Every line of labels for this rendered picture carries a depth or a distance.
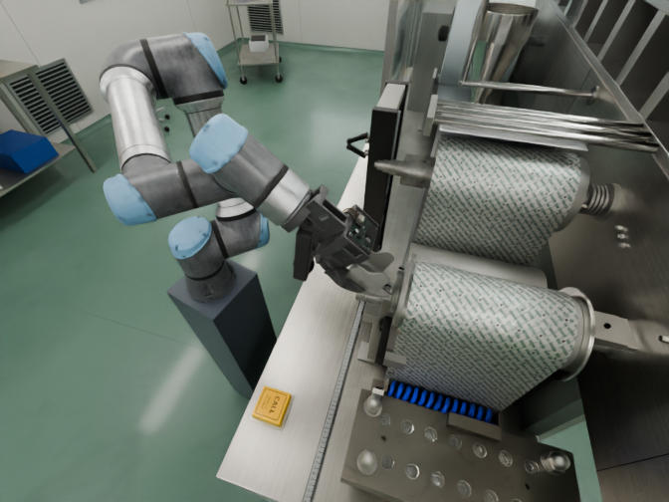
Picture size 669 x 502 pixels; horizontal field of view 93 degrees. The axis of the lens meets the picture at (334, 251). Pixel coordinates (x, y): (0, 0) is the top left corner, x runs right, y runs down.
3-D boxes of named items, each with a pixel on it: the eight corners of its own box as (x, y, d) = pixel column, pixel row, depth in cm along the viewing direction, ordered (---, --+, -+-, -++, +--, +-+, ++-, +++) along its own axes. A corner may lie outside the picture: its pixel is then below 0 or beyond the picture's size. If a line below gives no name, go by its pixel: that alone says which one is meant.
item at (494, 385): (384, 376, 68) (397, 336, 55) (499, 409, 64) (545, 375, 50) (384, 377, 68) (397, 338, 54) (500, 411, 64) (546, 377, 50)
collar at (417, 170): (402, 173, 70) (407, 146, 65) (430, 177, 69) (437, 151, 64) (398, 190, 66) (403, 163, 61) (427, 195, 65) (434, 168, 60)
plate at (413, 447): (359, 396, 70) (361, 387, 66) (556, 457, 63) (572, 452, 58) (339, 481, 60) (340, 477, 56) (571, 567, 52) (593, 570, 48)
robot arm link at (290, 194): (248, 217, 45) (272, 184, 50) (274, 237, 46) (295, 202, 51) (274, 190, 39) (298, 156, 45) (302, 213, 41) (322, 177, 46)
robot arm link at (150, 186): (78, 36, 64) (93, 193, 40) (135, 29, 67) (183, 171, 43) (108, 92, 74) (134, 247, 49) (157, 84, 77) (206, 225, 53)
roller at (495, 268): (404, 266, 77) (413, 230, 68) (517, 291, 72) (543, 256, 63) (396, 307, 69) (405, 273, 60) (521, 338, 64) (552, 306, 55)
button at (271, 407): (265, 387, 78) (264, 384, 77) (292, 396, 77) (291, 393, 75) (253, 417, 74) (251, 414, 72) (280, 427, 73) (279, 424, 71)
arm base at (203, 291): (176, 289, 98) (163, 269, 91) (212, 257, 107) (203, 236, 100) (212, 310, 93) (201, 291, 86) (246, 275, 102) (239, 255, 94)
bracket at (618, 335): (579, 314, 50) (587, 307, 48) (621, 323, 49) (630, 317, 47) (586, 342, 47) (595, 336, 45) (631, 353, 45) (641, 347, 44)
